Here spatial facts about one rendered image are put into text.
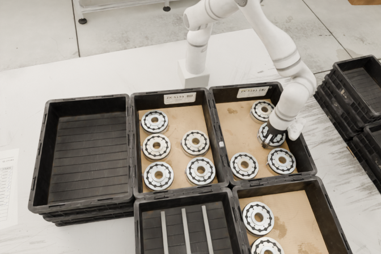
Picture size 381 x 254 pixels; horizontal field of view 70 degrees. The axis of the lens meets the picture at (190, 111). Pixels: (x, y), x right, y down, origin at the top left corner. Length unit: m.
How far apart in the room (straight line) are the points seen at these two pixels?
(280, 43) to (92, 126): 0.75
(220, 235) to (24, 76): 1.17
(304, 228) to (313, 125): 0.53
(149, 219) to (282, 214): 0.44
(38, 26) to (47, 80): 1.55
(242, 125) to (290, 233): 0.42
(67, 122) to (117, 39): 1.63
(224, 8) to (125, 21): 2.07
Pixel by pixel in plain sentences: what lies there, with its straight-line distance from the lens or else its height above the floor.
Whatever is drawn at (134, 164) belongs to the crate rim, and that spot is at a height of 0.93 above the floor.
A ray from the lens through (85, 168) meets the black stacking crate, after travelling 1.05.
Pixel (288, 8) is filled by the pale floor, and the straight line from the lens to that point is 3.30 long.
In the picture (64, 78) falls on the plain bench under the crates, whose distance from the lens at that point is 1.49.
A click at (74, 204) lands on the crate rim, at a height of 0.93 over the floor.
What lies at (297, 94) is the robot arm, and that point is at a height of 1.19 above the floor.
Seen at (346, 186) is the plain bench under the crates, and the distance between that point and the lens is 1.33.
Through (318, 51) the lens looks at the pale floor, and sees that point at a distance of 2.91.
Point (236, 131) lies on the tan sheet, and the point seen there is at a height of 0.83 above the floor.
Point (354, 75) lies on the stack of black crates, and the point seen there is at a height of 0.49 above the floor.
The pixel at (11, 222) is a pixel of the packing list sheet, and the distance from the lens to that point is 1.23.
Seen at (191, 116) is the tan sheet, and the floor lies 0.83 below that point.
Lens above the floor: 1.76
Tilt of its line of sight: 56 degrees down
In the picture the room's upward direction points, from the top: 6 degrees clockwise
